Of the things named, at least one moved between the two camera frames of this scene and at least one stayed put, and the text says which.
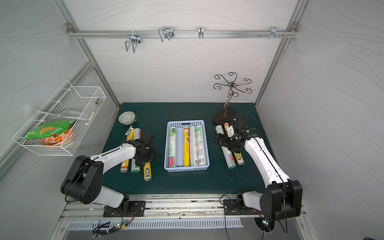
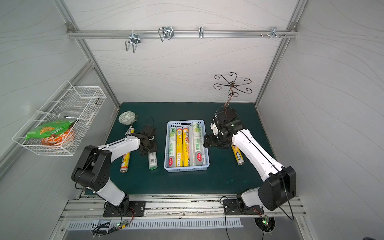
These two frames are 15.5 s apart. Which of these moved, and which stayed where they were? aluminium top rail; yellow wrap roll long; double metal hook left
Moved: yellow wrap roll long
Stayed: aluminium top rail; double metal hook left
